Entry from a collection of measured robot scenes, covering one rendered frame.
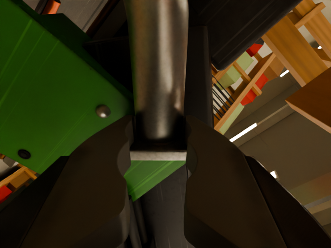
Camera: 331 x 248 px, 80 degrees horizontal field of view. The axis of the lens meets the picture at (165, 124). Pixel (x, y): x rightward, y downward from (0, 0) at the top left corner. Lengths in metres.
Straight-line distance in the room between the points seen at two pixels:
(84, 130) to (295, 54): 0.87
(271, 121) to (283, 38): 6.75
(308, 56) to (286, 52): 0.08
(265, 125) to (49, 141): 7.54
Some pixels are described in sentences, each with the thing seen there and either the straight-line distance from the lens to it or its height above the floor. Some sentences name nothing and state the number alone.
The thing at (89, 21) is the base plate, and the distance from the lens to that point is 0.74.
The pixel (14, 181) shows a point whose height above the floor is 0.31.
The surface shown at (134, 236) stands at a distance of 0.22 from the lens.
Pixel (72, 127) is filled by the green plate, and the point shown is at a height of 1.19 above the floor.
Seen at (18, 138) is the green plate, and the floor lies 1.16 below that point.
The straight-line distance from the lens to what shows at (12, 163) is 0.42.
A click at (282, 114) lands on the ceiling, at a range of 7.61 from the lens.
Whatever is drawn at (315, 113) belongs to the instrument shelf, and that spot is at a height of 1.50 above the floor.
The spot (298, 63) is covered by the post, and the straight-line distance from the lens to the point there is 0.96.
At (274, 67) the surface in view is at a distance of 4.01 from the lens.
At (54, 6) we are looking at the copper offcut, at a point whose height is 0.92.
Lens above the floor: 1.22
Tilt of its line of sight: 7 degrees up
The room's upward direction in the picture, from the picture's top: 136 degrees clockwise
